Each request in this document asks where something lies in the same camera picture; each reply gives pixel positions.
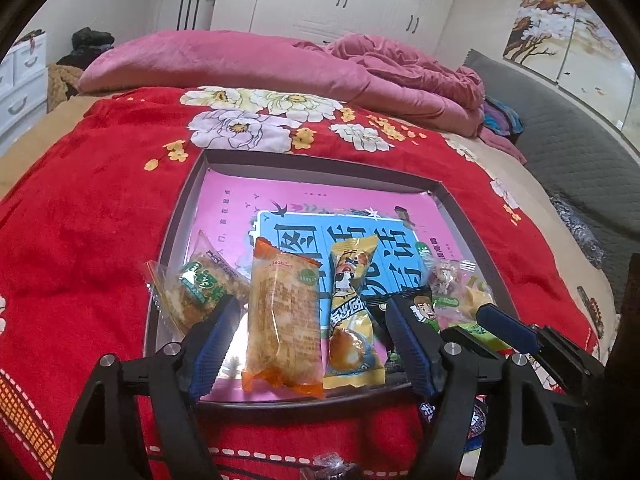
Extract small clear candy packet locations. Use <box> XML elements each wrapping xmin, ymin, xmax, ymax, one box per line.
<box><xmin>425</xmin><ymin>260</ymin><xmax>476</xmax><ymax>311</ymax></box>

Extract pink and blue book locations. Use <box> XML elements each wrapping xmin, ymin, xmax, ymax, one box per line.
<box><xmin>197</xmin><ymin>170</ymin><xmax>501</xmax><ymax>402</ymax></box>

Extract pink quilt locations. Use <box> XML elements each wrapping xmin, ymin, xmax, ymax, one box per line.
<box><xmin>77</xmin><ymin>30</ymin><xmax>528</xmax><ymax>166</ymax></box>

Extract brown knitted blanket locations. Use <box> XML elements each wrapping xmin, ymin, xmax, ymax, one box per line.
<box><xmin>47</xmin><ymin>64</ymin><xmax>84</xmax><ymax>111</ymax></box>

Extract grey patterned cloth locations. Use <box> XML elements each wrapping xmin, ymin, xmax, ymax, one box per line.
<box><xmin>550</xmin><ymin>195</ymin><xmax>603</xmax><ymax>268</ymax></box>

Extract grey quilted mat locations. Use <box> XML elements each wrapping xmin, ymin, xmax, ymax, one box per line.
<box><xmin>460</xmin><ymin>50</ymin><xmax>640</xmax><ymax>306</ymax></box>

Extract red floral blanket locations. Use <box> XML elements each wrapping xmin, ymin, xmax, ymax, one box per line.
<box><xmin>0</xmin><ymin>87</ymin><xmax>601</xmax><ymax>480</ymax></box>

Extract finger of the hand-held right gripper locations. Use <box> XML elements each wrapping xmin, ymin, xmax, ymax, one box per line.
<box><xmin>475</xmin><ymin>305</ymin><xmax>542</xmax><ymax>356</ymax></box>
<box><xmin>440</xmin><ymin>326</ymin><xmax>509</xmax><ymax>362</ymax></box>

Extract long yellow snack packet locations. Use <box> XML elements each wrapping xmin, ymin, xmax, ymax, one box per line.
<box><xmin>322</xmin><ymin>234</ymin><xmax>388</xmax><ymax>391</ymax></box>

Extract dark clothes pile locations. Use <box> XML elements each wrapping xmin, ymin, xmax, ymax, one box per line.
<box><xmin>70</xmin><ymin>27</ymin><xmax>116</xmax><ymax>58</ymax></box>

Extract black hanging straps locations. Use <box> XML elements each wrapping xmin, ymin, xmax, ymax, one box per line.
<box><xmin>172</xmin><ymin>0</ymin><xmax>211</xmax><ymax>31</ymax></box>

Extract white wardrobe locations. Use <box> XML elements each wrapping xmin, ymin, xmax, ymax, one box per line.
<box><xmin>210</xmin><ymin>0</ymin><xmax>461</xmax><ymax>56</ymax></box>

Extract floral wall painting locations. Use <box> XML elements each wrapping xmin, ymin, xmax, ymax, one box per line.
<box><xmin>502</xmin><ymin>0</ymin><xmax>640</xmax><ymax>136</ymax></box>

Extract brown chocolate bar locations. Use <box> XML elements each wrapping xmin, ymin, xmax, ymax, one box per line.
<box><xmin>300</xmin><ymin>452</ymin><xmax>366</xmax><ymax>480</ymax></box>

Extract colourful striped cloth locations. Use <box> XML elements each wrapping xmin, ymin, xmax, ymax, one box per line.
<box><xmin>482</xmin><ymin>97</ymin><xmax>524</xmax><ymax>136</ymax></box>

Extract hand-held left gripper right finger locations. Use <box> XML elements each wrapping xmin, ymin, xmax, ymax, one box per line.
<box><xmin>385</xmin><ymin>295</ymin><xmax>577</xmax><ymax>480</ymax></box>

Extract light green snack packet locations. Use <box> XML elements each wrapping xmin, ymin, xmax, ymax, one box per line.
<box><xmin>450</xmin><ymin>280</ymin><xmax>511</xmax><ymax>352</ymax></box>

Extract orange bread packet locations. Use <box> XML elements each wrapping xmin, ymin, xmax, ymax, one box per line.
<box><xmin>241</xmin><ymin>236</ymin><xmax>326</xmax><ymax>400</ymax></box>

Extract shallow grey cardboard box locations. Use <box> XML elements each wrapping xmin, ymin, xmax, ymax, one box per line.
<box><xmin>144</xmin><ymin>149</ymin><xmax>518</xmax><ymax>403</ymax></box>

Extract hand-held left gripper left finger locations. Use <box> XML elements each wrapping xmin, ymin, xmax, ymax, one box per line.
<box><xmin>60</xmin><ymin>294</ymin><xmax>242</xmax><ymax>480</ymax></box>

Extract clear green-label snack packet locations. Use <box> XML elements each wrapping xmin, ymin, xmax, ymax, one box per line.
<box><xmin>145</xmin><ymin>230</ymin><xmax>251</xmax><ymax>337</ymax></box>

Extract dark green cartoon snack packet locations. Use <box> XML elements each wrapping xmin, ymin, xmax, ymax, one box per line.
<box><xmin>380</xmin><ymin>285</ymin><xmax>442</xmax><ymax>372</ymax></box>

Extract white drawer cabinet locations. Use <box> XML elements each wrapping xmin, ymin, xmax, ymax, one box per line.
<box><xmin>0</xmin><ymin>35</ymin><xmax>48</xmax><ymax>156</ymax></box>

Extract blue white printed packet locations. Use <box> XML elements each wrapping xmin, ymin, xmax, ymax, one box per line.
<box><xmin>420</xmin><ymin>395</ymin><xmax>488</xmax><ymax>456</ymax></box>

